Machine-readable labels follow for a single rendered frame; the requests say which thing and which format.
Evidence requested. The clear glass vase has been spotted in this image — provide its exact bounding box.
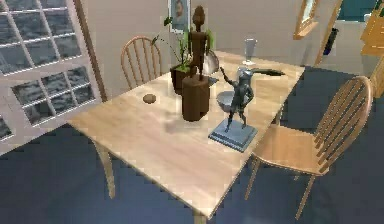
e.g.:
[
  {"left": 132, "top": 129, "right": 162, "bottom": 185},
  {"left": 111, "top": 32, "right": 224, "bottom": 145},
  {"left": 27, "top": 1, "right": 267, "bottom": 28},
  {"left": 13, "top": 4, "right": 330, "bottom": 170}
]
[{"left": 242, "top": 37, "right": 259, "bottom": 67}]

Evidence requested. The grey metal figure statue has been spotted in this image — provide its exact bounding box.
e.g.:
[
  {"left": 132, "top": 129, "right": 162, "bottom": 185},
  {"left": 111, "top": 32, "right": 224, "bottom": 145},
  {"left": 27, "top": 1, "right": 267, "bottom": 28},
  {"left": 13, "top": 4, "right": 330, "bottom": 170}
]
[{"left": 208, "top": 66, "right": 259, "bottom": 154}]

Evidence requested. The light wooden cupboard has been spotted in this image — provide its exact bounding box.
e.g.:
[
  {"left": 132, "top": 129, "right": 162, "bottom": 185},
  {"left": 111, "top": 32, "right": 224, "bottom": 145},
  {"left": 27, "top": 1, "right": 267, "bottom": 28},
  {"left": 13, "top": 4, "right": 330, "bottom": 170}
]
[{"left": 359, "top": 2, "right": 384, "bottom": 99}]

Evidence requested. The wooden framed wall picture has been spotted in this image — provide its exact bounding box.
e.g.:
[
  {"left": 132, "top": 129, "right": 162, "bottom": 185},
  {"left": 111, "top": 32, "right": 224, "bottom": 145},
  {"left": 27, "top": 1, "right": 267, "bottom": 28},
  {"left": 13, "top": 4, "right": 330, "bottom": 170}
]
[{"left": 293, "top": 0, "right": 322, "bottom": 41}]

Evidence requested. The green house plant dark pot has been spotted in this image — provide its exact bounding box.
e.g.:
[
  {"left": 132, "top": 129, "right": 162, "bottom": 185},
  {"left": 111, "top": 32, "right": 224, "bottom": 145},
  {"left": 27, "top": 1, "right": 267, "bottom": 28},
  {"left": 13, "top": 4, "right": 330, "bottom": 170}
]
[{"left": 151, "top": 16, "right": 215, "bottom": 96}]

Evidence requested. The brown wooden figure statue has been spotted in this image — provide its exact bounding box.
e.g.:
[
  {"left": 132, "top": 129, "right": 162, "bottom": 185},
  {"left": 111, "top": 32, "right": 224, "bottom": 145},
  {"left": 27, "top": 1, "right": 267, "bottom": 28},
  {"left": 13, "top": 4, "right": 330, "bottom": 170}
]
[{"left": 181, "top": 5, "right": 212, "bottom": 123}]

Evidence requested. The light wooden dining table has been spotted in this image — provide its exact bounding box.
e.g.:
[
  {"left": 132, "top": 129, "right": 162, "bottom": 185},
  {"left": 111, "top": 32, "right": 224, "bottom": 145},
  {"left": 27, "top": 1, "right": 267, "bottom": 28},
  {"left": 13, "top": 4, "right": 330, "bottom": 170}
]
[{"left": 67, "top": 49, "right": 306, "bottom": 224}]

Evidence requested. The grey rounded dish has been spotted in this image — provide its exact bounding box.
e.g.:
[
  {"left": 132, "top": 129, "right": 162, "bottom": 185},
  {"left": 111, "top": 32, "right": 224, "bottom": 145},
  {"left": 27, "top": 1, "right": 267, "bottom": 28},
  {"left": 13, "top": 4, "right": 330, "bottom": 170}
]
[{"left": 202, "top": 53, "right": 220, "bottom": 76}]

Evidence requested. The framed portrait picture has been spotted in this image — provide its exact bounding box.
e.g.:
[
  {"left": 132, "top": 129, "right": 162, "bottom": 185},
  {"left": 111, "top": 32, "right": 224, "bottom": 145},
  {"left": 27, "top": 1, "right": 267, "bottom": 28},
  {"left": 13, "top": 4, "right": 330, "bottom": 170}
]
[{"left": 168, "top": 0, "right": 192, "bottom": 34}]

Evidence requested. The wooden spindle back chair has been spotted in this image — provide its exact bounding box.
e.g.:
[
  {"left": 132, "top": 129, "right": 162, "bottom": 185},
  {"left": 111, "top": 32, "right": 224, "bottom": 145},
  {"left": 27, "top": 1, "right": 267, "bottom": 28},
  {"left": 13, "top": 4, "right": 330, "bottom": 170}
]
[
  {"left": 244, "top": 75, "right": 374, "bottom": 221},
  {"left": 120, "top": 35, "right": 163, "bottom": 91}
]

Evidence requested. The small brown round disc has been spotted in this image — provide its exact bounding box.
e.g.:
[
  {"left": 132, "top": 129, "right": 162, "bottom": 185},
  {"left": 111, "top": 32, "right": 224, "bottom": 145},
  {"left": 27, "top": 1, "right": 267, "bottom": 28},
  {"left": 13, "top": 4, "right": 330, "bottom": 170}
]
[{"left": 142, "top": 93, "right": 157, "bottom": 105}]

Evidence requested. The white framed window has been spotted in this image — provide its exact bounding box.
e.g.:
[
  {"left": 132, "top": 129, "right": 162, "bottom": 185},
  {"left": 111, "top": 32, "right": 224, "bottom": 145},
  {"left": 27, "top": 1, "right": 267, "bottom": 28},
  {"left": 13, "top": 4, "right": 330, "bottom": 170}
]
[{"left": 0, "top": 0, "right": 103, "bottom": 158}]

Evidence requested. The black door handle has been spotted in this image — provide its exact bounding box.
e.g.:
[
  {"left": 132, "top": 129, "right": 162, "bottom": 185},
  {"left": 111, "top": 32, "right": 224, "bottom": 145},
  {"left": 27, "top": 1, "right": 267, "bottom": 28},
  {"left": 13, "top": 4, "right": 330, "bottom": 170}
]
[{"left": 323, "top": 27, "right": 340, "bottom": 56}]

